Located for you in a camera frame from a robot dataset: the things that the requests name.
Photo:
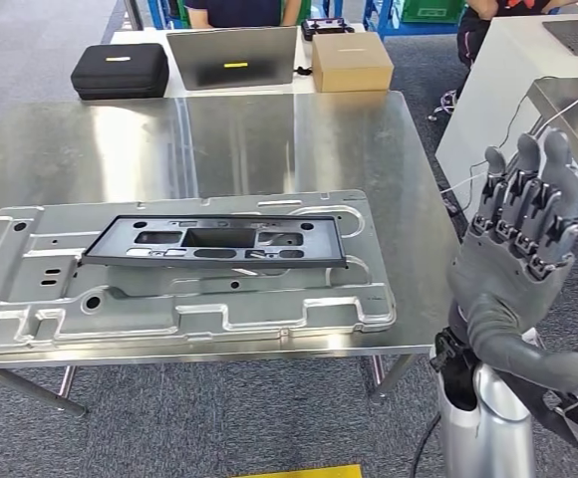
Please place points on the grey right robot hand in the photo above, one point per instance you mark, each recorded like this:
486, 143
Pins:
508, 284

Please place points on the black plastic panel part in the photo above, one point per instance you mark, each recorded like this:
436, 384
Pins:
110, 247

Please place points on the steel workbench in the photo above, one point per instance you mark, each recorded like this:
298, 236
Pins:
269, 145

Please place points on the white cabinet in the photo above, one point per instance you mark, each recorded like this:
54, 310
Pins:
493, 99

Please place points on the steel table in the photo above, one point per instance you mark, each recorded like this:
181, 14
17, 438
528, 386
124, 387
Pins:
568, 112

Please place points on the green plastic bin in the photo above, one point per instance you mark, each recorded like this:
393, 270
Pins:
430, 10

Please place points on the brown cardboard box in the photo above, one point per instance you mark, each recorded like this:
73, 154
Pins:
351, 63

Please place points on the yellow floor tape square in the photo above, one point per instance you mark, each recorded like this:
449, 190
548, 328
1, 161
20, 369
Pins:
299, 472

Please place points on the black handheld controller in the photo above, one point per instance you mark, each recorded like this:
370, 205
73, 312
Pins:
326, 28

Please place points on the silver sheet metal panel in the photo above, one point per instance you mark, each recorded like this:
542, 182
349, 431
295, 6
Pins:
169, 303

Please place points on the black zip case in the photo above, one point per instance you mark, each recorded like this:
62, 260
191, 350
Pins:
119, 72

